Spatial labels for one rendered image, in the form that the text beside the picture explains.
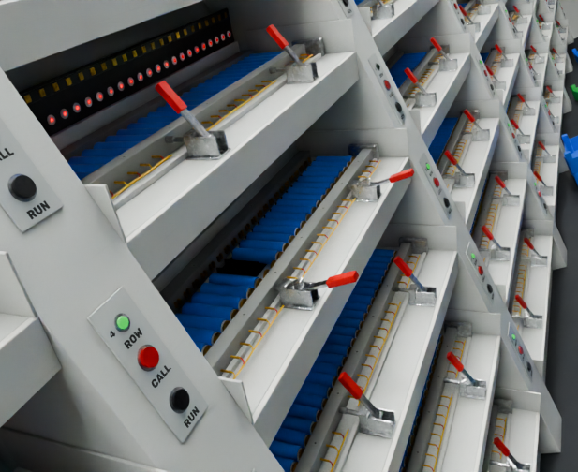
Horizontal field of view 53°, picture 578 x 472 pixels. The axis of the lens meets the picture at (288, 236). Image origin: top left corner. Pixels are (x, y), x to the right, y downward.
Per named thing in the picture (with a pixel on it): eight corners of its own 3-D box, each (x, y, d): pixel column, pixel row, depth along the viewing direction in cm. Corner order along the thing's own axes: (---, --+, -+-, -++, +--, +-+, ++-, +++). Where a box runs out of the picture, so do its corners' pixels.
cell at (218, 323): (183, 322, 66) (231, 329, 63) (174, 332, 65) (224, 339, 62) (178, 309, 65) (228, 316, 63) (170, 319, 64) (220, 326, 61)
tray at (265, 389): (411, 180, 100) (407, 127, 96) (262, 460, 53) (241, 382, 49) (304, 179, 108) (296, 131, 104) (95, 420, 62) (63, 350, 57)
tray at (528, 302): (552, 248, 171) (554, 207, 164) (541, 394, 124) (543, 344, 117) (480, 244, 179) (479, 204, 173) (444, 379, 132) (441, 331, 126)
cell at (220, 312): (192, 311, 68) (240, 317, 65) (184, 321, 66) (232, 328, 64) (188, 299, 67) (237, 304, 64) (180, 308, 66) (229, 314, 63)
